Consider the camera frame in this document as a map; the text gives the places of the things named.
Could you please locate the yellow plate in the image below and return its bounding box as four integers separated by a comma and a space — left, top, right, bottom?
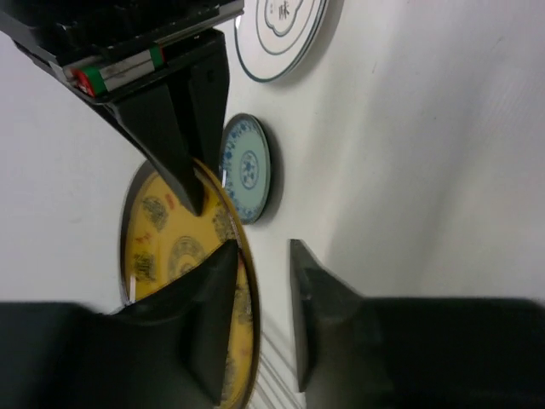
119, 161, 261, 408

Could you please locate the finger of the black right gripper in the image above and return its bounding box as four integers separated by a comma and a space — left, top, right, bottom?
95, 76, 204, 216
168, 29, 230, 173

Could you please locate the teal blue patterned plate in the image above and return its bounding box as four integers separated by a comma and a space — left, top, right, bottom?
219, 112, 284, 225

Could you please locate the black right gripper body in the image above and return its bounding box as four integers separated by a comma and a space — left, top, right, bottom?
0, 0, 246, 107

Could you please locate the plain white plate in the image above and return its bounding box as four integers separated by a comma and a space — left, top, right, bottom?
233, 0, 344, 84

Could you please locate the metal wire dish rack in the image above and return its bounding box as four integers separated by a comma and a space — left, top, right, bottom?
249, 326, 306, 409

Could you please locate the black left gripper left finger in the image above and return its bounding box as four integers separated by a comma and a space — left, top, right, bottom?
1, 240, 238, 408

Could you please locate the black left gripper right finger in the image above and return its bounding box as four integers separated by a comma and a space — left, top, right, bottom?
290, 239, 544, 408

